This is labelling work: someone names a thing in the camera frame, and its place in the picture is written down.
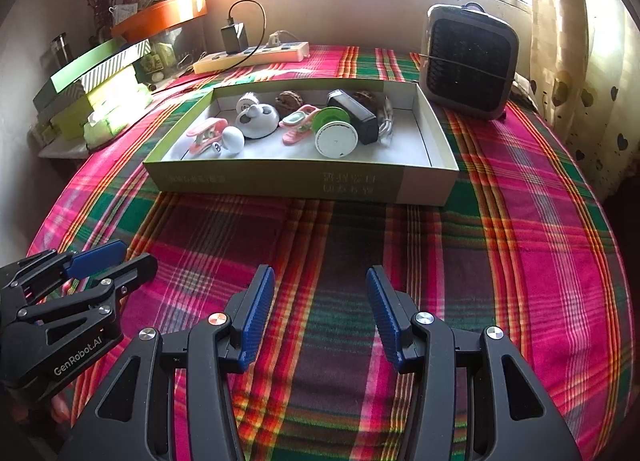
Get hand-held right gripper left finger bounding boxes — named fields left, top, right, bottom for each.
left=57, top=265, right=276, bottom=461

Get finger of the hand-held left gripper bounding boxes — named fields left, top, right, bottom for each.
left=17, top=253, right=158, bottom=327
left=0, top=240, right=126, bottom=302

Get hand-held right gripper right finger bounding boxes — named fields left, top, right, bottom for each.
left=366, top=266, right=583, bottom=461

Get green and white cardboard box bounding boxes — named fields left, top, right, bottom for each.
left=143, top=80, right=460, bottom=206

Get white ball-shaped gadget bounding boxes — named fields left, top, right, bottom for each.
left=209, top=126, right=246, bottom=157

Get green and white spool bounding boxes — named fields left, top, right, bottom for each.
left=312, top=107, right=359, bottom=158

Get white mouse-shaped device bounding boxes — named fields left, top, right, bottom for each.
left=235, top=104, right=281, bottom=139

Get white cable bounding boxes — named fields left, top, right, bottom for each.
left=375, top=94, right=396, bottom=144

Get pink and green clip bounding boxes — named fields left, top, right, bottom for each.
left=279, top=105, right=321, bottom=144

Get black rectangular device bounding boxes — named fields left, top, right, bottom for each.
left=326, top=90, right=379, bottom=145

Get white side shelf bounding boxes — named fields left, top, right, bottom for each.
left=37, top=138, right=96, bottom=159

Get green tissue pack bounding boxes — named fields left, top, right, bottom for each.
left=82, top=106, right=138, bottom=144

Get light green boxes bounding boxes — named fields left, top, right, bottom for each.
left=37, top=66, right=153, bottom=139

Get small green carton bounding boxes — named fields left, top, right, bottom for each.
left=142, top=54, right=176, bottom=79

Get glass jar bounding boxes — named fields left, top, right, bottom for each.
left=47, top=34, right=71, bottom=67

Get cream power strip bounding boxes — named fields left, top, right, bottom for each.
left=192, top=41, right=311, bottom=74

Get black charger adapter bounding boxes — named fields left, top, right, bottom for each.
left=221, top=24, right=247, bottom=54

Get grey portable heater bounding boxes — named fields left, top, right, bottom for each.
left=419, top=2, right=519, bottom=121

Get beige folded cloth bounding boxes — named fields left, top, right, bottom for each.
left=510, top=74, right=538, bottom=102

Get heart print curtain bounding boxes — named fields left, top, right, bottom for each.
left=527, top=0, right=640, bottom=202

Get black charger cable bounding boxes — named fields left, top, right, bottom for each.
left=227, top=0, right=266, bottom=54

